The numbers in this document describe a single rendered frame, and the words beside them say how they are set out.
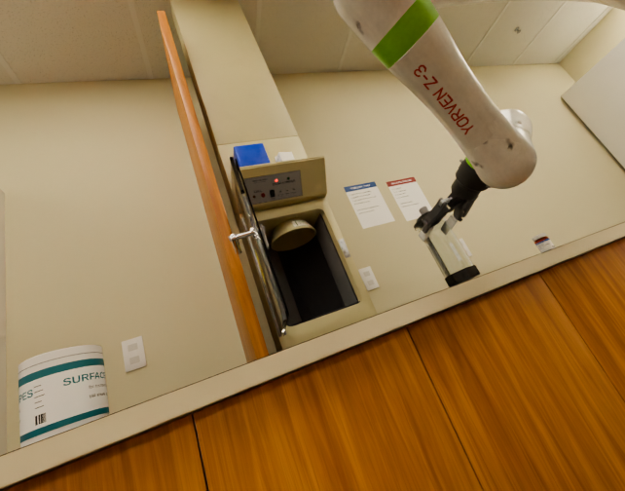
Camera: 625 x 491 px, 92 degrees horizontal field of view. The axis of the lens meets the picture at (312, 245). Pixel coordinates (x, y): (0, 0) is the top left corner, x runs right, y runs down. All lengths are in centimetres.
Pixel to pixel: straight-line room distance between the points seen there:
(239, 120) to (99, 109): 93
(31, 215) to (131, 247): 42
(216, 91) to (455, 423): 133
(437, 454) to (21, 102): 218
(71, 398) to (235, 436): 31
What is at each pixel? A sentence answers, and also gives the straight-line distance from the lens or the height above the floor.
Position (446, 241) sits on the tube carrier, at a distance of 101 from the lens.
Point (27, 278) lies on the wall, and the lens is 159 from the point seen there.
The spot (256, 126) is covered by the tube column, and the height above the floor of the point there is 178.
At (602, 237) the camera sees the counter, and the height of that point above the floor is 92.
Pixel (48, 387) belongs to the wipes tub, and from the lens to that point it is 75.
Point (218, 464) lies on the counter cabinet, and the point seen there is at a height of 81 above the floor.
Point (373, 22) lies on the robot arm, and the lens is 63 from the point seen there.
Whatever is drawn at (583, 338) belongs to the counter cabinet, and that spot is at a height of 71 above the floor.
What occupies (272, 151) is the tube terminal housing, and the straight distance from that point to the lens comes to 120.
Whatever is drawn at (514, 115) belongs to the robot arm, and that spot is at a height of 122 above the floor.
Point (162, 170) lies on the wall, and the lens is 170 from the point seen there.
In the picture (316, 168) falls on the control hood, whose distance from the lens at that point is 106.
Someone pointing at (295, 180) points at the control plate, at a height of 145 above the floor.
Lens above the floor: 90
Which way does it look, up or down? 20 degrees up
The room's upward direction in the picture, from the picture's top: 22 degrees counter-clockwise
